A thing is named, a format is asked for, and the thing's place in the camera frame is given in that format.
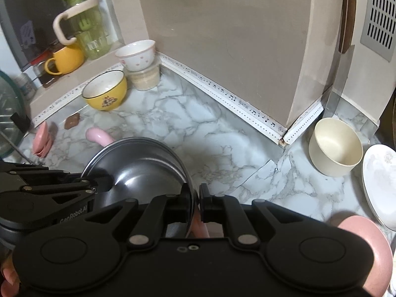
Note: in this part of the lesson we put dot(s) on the yellow bowl white inside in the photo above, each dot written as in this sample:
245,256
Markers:
108,99

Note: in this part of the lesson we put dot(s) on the grey vent grille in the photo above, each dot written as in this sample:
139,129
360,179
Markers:
379,15

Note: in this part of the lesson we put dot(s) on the white music-note trim strip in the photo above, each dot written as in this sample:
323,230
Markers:
304,119
71,94
222,94

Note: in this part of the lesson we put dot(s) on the pink silicone holder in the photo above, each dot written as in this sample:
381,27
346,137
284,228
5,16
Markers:
41,139

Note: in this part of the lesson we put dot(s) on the person's left hand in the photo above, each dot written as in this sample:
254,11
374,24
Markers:
7,280

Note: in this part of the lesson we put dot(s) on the clear plastic grain container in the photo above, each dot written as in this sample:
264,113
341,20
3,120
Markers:
144,79

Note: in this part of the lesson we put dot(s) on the small glass jar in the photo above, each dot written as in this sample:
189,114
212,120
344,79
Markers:
24,85

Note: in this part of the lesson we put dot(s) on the white bowl pink hearts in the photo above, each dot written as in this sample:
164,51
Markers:
139,57

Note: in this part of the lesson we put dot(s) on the cream bowl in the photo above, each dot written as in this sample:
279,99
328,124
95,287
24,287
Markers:
335,151

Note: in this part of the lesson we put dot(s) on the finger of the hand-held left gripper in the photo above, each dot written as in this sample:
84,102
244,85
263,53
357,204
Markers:
62,175
62,187

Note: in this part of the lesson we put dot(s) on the pink plate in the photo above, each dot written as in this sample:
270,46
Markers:
371,244

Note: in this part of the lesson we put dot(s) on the yellow mug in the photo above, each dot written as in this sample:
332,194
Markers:
68,58

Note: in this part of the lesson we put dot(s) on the large white floral plate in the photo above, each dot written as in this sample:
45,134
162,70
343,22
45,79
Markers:
380,185

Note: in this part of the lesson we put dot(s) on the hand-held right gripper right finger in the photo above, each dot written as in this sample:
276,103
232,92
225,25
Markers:
207,208

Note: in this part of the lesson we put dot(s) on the stainless steel bowl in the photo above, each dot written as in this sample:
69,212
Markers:
139,173

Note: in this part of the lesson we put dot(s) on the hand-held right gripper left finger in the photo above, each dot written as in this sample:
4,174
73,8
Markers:
182,204

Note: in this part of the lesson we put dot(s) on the clear glass lid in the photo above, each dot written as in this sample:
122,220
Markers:
9,108

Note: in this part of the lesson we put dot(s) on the small brown piece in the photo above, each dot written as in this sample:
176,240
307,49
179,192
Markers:
72,121

